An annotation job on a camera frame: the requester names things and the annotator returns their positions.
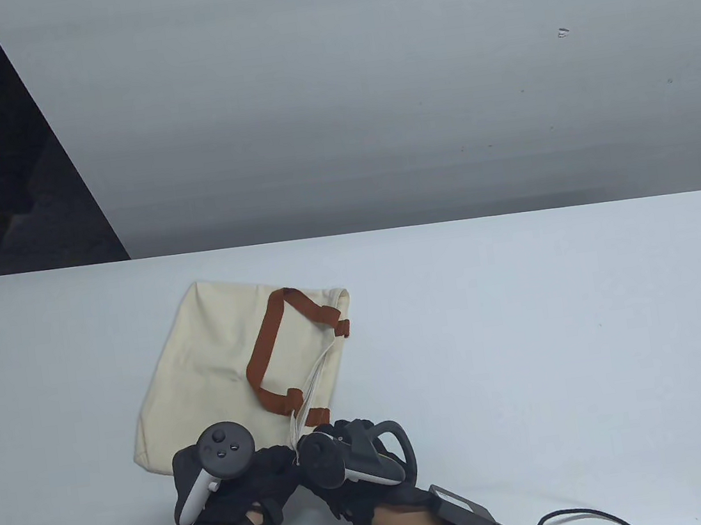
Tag person's right hand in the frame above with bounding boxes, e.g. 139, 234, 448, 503
292, 409, 439, 525

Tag person's left hand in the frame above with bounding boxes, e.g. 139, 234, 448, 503
168, 433, 310, 525

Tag grey and white right controller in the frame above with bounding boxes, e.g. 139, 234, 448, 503
295, 417, 420, 499

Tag grey and white controller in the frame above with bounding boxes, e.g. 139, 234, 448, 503
164, 419, 266, 525
295, 417, 420, 499

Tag grey and white left controller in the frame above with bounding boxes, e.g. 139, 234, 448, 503
164, 419, 266, 525

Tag cream canvas bag, brown handles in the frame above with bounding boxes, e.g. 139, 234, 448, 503
111, 262, 370, 481

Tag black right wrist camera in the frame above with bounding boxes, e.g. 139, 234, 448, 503
427, 477, 495, 525

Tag black partition frame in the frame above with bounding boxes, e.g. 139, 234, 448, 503
0, 0, 136, 316

